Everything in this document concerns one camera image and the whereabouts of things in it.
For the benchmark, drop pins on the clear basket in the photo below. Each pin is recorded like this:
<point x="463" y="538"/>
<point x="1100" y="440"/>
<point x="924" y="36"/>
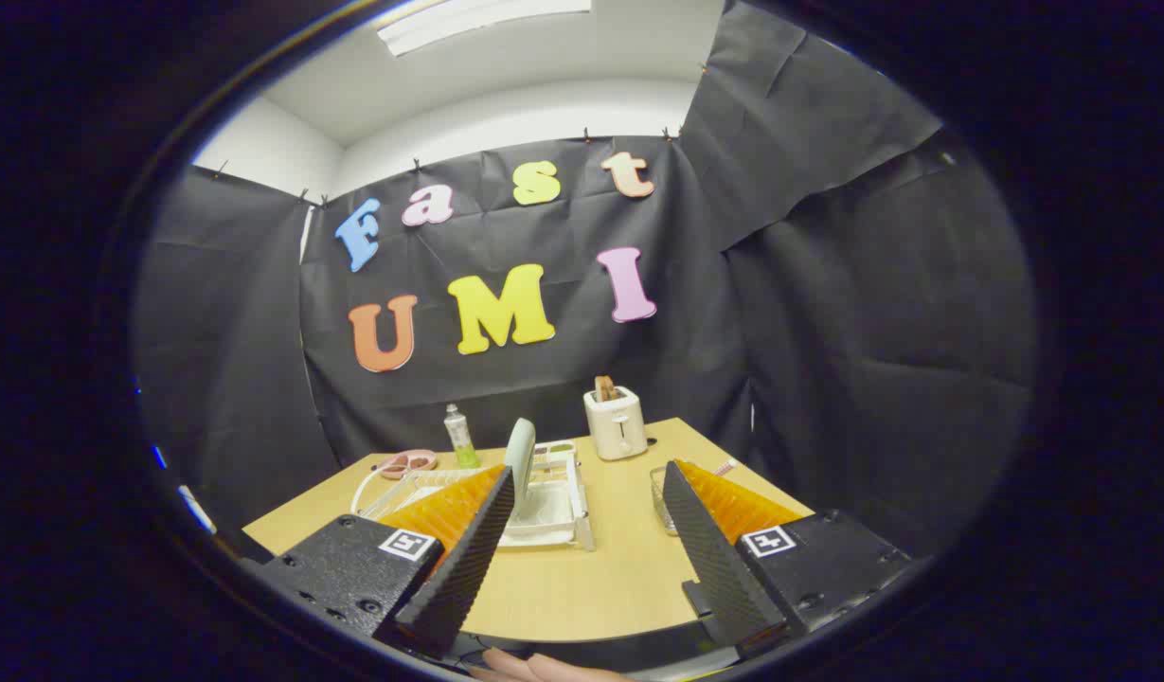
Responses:
<point x="659" y="497"/>

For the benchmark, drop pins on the ceiling light panel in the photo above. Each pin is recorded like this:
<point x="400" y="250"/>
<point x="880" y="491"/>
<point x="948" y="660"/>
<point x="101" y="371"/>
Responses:
<point x="477" y="19"/>

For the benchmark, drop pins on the pale green plate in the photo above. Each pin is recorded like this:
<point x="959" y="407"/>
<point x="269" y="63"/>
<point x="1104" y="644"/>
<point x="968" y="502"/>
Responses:
<point x="520" y="455"/>

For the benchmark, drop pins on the white compartment tray with grains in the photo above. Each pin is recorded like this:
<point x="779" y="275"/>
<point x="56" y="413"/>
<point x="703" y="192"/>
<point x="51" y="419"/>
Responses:
<point x="555" y="447"/>

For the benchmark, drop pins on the brown toast slice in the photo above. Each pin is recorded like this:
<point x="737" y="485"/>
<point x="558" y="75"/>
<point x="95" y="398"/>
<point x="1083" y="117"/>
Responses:
<point x="606" y="388"/>

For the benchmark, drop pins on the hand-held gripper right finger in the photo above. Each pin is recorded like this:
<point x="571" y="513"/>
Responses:
<point x="719" y="568"/>

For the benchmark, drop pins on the white toaster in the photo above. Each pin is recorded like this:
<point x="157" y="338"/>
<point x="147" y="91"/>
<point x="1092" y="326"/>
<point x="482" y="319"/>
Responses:
<point x="617" y="426"/>

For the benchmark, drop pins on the clear bottle with green liquid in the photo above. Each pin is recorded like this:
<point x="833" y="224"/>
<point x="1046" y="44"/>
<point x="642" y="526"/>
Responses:
<point x="461" y="440"/>

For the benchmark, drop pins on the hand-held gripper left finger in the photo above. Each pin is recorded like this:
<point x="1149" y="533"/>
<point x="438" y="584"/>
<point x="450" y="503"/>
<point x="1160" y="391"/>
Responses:
<point x="468" y="568"/>

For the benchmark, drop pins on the black backdrop cloth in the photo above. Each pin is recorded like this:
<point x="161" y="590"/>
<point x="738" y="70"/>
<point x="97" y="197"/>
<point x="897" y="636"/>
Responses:
<point x="828" y="332"/>

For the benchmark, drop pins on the small pink dish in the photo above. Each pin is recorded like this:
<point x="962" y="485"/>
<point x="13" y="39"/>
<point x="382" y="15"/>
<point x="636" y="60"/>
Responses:
<point x="420" y="468"/>

